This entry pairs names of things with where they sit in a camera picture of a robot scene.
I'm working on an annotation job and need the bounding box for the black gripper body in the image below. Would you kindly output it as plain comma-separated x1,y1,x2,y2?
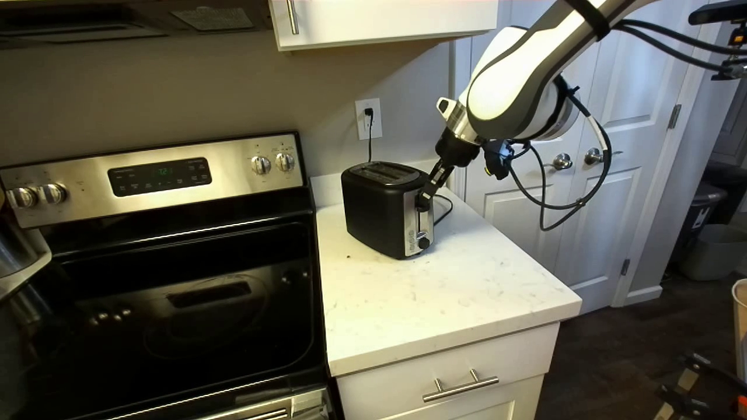
432,95,484,171

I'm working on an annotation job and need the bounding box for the black two-slot toaster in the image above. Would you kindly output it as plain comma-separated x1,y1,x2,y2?
339,161,435,262

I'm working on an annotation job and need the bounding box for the white panel door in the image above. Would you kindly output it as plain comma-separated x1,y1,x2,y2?
463,0,595,292
564,0,705,314

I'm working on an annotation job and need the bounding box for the white upper cabinet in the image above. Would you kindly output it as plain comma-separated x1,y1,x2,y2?
266,0,500,54

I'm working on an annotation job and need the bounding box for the white cabinet drawer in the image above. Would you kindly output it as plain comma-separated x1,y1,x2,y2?
333,322,563,420

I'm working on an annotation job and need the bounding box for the grey trash bin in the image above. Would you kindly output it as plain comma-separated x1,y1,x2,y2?
669,182,747,282

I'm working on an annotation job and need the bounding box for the black and steel stove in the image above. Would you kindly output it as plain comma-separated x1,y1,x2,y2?
0,131,339,420

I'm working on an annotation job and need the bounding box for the black and orange floor stand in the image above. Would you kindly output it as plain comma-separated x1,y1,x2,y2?
650,353,747,420

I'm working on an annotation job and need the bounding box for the white plastic bucket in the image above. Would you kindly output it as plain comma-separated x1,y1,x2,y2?
727,278,747,385

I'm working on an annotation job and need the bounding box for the dark range hood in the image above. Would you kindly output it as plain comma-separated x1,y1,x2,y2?
0,0,272,47

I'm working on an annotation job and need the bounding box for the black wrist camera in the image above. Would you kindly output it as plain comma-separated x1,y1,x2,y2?
482,138,517,180

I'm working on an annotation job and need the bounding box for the black toaster power cord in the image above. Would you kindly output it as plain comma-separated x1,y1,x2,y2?
362,105,456,231

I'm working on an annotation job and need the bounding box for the white wall outlet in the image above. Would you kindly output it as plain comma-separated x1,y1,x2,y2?
354,95,384,142

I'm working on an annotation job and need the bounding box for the silver door lever handle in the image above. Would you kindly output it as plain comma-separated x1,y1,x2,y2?
581,147,616,167
540,152,575,175

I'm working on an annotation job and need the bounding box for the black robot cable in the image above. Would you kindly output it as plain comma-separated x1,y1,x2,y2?
614,17,747,82
502,70,616,234

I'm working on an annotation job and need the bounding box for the silver drawer bar handle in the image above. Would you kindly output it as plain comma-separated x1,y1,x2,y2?
420,369,502,405

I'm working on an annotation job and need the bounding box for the silver upper cabinet handle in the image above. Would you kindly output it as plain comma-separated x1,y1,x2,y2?
282,0,303,39

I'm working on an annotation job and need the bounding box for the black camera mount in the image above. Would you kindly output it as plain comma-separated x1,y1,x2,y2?
686,0,747,27

